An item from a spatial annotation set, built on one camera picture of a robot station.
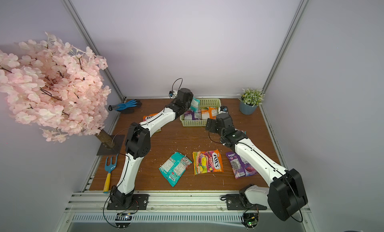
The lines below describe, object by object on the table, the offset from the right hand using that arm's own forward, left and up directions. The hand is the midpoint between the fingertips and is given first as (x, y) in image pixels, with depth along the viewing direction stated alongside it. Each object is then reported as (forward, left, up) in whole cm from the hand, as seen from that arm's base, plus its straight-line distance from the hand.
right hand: (215, 118), depth 82 cm
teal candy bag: (+16, +13, -5) cm, 21 cm away
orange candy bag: (+18, +3, -17) cm, 25 cm away
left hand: (+21, +12, +2) cm, 24 cm away
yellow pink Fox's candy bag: (-18, +4, -19) cm, 26 cm away
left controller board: (-46, +46, -23) cm, 69 cm away
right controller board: (-44, -16, -22) cm, 52 cm away
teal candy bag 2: (-22, +24, -18) cm, 37 cm away
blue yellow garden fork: (-23, +61, -18) cm, 68 cm away
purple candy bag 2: (-20, -14, -18) cm, 31 cm away
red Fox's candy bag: (+14, +49, -18) cm, 54 cm away
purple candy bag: (+16, +17, -17) cm, 29 cm away
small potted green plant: (+22, -25, -6) cm, 34 cm away
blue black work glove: (+24, +70, -17) cm, 76 cm away
